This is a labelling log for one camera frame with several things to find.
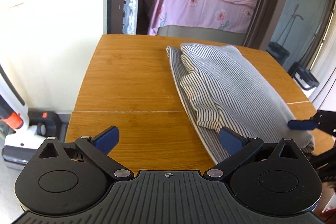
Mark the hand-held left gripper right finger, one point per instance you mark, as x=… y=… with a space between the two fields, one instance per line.
x=231 y=141

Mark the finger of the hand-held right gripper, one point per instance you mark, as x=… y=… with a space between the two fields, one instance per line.
x=300 y=124

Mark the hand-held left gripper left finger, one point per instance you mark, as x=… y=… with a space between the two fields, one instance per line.
x=107 y=138

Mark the grey striped shirt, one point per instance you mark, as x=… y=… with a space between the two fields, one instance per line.
x=236 y=82

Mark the white mop bucket black top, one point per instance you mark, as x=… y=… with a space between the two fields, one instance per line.
x=305 y=79

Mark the white upright floor cleaner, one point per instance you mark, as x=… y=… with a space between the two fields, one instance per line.
x=18 y=140

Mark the bed with pink floral bedding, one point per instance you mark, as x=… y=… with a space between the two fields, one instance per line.
x=197 y=11

